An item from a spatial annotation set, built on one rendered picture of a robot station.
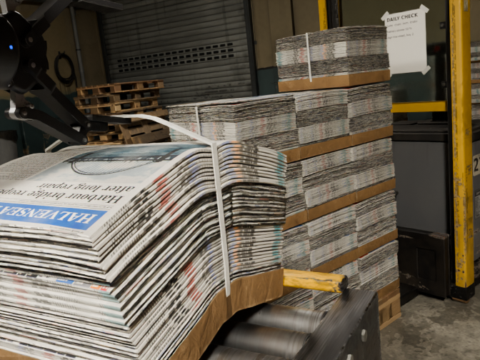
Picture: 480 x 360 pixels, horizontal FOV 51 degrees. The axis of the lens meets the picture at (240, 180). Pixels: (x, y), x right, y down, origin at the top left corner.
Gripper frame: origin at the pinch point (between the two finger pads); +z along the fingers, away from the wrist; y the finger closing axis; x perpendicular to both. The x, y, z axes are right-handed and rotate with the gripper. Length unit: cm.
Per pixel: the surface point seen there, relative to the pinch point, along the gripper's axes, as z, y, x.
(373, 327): 19, 39, 29
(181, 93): 731, -32, -515
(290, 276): 19.8, 33.1, 15.4
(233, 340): 4.8, 37.4, 13.5
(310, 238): 118, 54, -20
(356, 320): 12.5, 35.2, 28.0
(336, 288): 19.7, 34.0, 22.8
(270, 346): 4.8, 37.3, 19.0
